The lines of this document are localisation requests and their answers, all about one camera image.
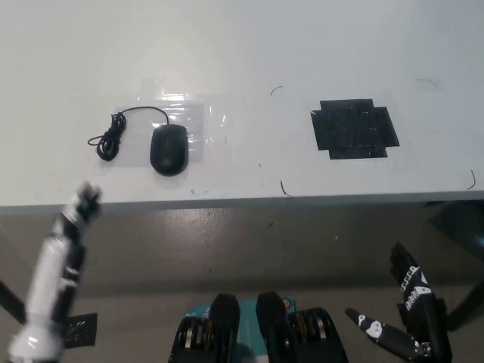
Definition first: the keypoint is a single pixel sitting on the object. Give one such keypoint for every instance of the black tape patch on table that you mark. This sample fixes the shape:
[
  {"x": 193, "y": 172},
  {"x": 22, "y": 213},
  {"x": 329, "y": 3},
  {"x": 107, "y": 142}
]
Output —
[{"x": 353, "y": 130}]

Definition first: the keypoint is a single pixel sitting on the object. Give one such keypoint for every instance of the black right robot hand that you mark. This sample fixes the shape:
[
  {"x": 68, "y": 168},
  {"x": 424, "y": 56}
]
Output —
[{"x": 419, "y": 302}]

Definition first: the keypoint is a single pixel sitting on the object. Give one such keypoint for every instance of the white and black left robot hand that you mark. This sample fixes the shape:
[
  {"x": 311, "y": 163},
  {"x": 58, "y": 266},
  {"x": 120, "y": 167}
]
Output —
[{"x": 51, "y": 272}]

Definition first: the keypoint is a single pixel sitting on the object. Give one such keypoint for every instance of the dark table frame bracket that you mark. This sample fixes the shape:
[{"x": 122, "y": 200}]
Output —
[{"x": 459, "y": 221}]

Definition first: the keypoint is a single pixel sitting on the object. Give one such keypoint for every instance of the black computer mouse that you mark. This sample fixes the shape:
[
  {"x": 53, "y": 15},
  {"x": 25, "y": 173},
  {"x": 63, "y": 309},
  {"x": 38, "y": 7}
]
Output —
[{"x": 168, "y": 151}]

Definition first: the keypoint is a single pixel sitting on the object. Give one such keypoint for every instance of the black tape patch on floor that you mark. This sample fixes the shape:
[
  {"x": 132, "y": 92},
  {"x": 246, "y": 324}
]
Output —
[{"x": 81, "y": 329}]

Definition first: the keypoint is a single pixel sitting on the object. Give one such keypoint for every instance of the black slanted table leg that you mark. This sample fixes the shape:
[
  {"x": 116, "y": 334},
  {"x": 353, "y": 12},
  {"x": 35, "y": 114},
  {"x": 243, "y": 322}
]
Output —
[
  {"x": 467, "y": 306},
  {"x": 11, "y": 302}
]

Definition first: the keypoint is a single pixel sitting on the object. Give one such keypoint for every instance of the clear plastic tape sheet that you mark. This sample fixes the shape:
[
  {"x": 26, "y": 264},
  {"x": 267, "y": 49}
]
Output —
[{"x": 189, "y": 117}]

